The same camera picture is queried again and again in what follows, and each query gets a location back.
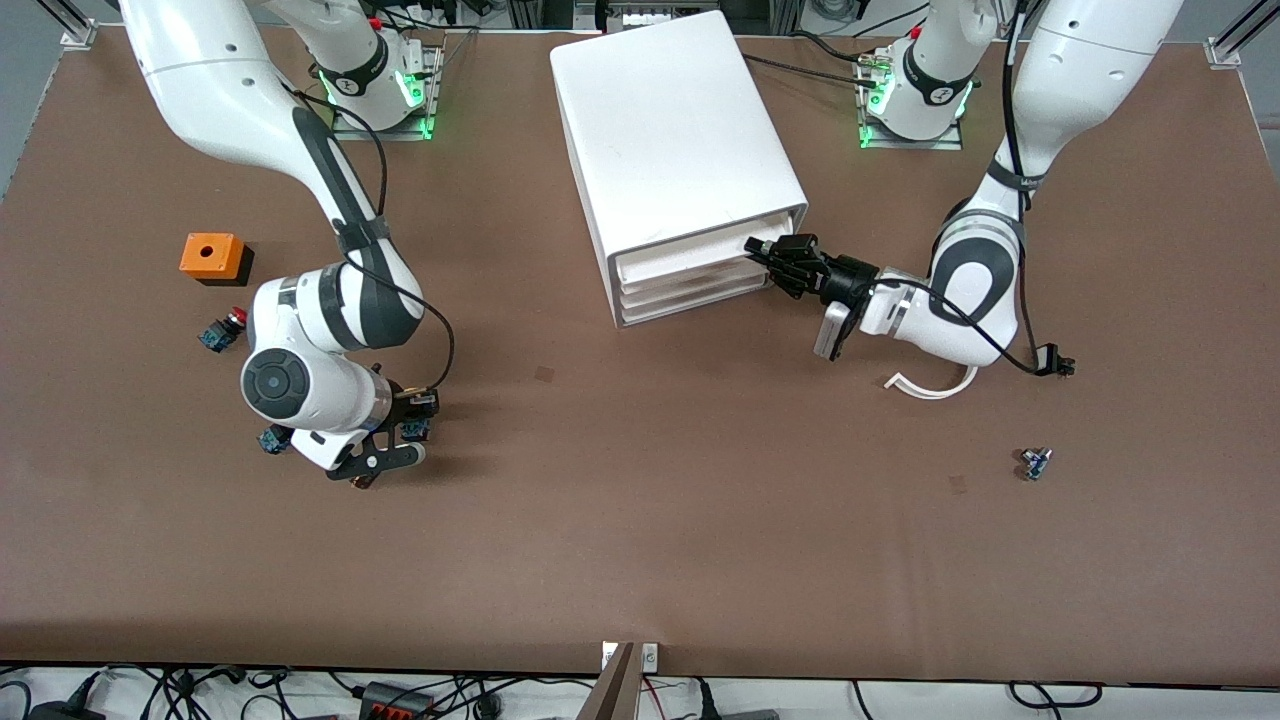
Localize white plastic drawer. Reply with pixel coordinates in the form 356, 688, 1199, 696
618, 262, 781, 307
620, 280, 776, 328
612, 222, 801, 286

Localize white drawer cabinet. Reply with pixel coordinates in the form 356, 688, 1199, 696
549, 10, 809, 329

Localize red push button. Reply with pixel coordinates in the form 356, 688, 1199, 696
198, 307, 249, 353

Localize white curved plastic clip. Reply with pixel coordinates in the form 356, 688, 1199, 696
885, 362, 979, 401

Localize orange box with hole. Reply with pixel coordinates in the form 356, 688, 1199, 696
180, 233, 254, 287

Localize black power strip red switches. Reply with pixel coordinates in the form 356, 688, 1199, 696
360, 682, 438, 720

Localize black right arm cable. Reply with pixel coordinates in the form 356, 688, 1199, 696
283, 85, 456, 396

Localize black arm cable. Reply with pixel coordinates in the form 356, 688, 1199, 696
283, 85, 456, 396
880, 0, 1049, 377

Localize black cable on table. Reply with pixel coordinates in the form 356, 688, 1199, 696
743, 52, 883, 89

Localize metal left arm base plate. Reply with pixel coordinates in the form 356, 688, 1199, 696
855, 45, 966, 151

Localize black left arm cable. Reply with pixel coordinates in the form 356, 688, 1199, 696
880, 0, 1049, 377

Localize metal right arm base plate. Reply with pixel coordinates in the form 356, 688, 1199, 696
330, 40, 446, 141

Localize aluminium frame post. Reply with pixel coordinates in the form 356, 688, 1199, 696
1205, 0, 1280, 69
60, 0, 101, 49

